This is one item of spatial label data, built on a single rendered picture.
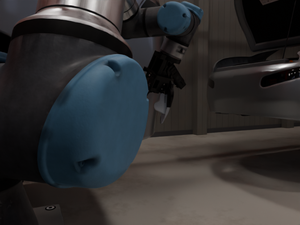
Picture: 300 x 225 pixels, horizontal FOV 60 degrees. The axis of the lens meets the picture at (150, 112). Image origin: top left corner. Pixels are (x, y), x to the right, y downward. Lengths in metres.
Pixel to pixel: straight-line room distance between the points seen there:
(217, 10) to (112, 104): 7.34
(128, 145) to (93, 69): 0.08
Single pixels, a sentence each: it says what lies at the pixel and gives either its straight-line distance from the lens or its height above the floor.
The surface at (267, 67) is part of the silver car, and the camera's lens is 2.88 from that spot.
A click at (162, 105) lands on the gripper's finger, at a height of 0.97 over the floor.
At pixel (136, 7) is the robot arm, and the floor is 1.22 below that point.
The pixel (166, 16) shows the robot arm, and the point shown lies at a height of 1.19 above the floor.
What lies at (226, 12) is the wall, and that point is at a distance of 7.69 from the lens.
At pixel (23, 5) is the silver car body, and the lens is 1.42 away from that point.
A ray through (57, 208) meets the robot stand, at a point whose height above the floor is 0.82.
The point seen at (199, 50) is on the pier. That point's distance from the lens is 6.68.
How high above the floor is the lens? 1.01
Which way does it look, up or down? 4 degrees down
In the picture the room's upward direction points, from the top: straight up
